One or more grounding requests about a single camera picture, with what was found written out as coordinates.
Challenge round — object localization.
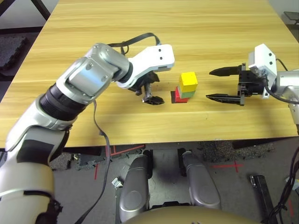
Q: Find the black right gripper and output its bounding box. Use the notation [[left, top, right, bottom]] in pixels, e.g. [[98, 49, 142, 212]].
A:
[[205, 63, 269, 107]]

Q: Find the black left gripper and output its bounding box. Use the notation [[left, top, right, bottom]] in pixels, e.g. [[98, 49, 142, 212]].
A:
[[128, 71, 165, 105]]

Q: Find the red wooden block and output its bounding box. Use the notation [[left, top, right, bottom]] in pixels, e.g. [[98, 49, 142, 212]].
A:
[[175, 86, 189, 103]]

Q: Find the yellow wooden block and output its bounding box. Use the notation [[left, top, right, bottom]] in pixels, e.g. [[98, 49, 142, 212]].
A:
[[178, 71, 198, 93]]

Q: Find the black square pad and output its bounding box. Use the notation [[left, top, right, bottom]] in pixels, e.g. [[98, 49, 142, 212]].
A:
[[170, 91, 189, 104]]

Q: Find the speckled grey foam mat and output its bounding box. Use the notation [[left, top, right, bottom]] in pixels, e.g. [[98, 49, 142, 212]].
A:
[[198, 140, 275, 163]]

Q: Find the black tripod stand with plate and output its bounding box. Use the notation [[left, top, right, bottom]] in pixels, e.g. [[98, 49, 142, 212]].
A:
[[284, 11, 299, 24]]

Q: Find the silver robot left leg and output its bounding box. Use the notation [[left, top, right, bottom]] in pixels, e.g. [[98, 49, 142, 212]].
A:
[[119, 149, 154, 222]]

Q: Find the silver robot leg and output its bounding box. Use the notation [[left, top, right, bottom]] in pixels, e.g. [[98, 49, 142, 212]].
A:
[[119, 149, 154, 222], [178, 147, 222, 210]]

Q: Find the small silver metal clip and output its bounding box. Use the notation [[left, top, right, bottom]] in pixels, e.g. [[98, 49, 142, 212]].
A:
[[111, 177, 124, 188]]

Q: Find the silver robot right leg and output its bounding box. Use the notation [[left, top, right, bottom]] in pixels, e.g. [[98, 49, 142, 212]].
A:
[[178, 147, 222, 210]]

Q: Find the black bar on floor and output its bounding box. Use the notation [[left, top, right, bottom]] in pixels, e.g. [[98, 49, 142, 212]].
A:
[[249, 175, 278, 224]]

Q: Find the beige and black robot torso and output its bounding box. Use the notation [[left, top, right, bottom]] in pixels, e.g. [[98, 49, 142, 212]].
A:
[[121, 200, 260, 224]]

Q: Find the black diagonal metal bar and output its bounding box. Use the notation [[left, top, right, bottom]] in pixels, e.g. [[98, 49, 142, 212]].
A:
[[30, 0, 51, 21]]

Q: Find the dark grey foam floor mat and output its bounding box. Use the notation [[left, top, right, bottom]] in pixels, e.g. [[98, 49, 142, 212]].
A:
[[0, 35, 30, 77]]

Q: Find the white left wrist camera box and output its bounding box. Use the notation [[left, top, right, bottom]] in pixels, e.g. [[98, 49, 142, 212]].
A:
[[116, 43, 175, 89]]

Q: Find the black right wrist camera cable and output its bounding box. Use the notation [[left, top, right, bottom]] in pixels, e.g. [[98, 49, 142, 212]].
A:
[[265, 58, 299, 105]]

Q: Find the black floor cable bundle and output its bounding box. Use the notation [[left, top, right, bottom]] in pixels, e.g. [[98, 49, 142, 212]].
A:
[[261, 151, 299, 224]]

